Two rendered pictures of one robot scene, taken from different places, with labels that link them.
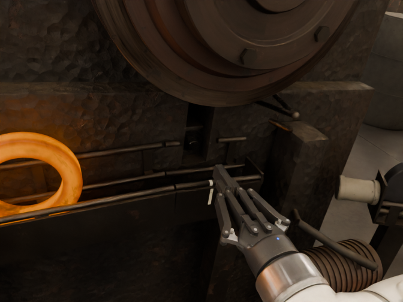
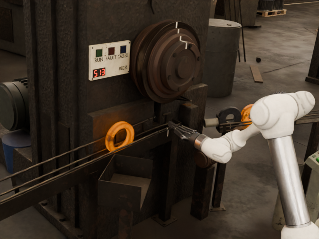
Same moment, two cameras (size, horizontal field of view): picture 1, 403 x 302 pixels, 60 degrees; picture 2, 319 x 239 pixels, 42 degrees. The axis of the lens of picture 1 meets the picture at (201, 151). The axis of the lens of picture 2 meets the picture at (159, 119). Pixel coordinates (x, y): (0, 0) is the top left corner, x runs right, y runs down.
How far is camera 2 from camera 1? 1.83 m
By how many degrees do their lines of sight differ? 19
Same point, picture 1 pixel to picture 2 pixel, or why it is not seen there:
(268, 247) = (194, 134)
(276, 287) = (200, 141)
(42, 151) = (126, 125)
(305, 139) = (191, 108)
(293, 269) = (202, 136)
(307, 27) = (190, 78)
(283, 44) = (185, 83)
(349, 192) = (209, 123)
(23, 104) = (115, 114)
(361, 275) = not seen: hidden behind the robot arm
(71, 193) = (131, 138)
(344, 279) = not seen: hidden behind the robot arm
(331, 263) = not seen: hidden behind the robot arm
